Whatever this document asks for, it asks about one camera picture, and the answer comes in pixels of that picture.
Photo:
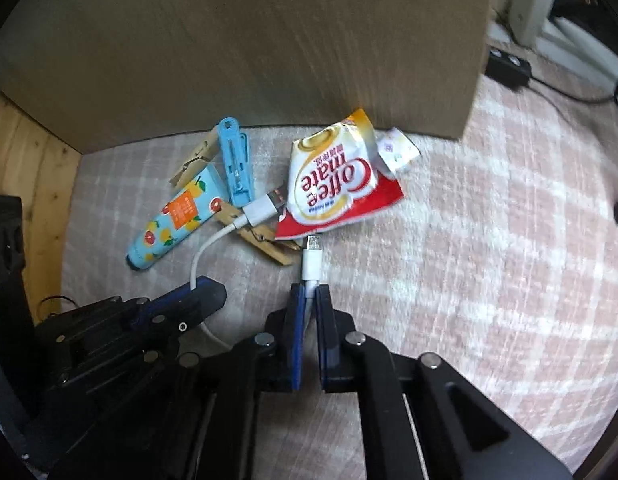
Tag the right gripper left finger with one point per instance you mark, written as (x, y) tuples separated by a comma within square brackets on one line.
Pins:
[(292, 334)]

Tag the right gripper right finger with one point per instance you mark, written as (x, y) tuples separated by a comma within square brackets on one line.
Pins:
[(332, 327)]

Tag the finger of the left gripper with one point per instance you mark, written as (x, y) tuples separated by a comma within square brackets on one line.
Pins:
[(180, 310)]

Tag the coffee mate sachet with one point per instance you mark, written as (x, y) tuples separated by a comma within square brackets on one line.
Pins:
[(334, 179)]

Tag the wooden clothespin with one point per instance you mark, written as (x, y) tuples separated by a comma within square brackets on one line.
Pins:
[(260, 237)]

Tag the fruit pattern hand cream tube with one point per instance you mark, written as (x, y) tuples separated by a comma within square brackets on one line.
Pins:
[(192, 206)]

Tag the blue plastic clothespin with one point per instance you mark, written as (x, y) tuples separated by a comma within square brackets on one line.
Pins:
[(236, 158)]

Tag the small white sachet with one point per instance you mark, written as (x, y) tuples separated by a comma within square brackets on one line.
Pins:
[(396, 151)]

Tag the plaid table cloth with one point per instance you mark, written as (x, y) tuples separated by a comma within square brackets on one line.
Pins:
[(502, 257)]

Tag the cardboard box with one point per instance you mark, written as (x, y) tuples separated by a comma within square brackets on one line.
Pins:
[(100, 73)]

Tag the black power strip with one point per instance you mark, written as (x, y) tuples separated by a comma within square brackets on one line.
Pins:
[(507, 69)]

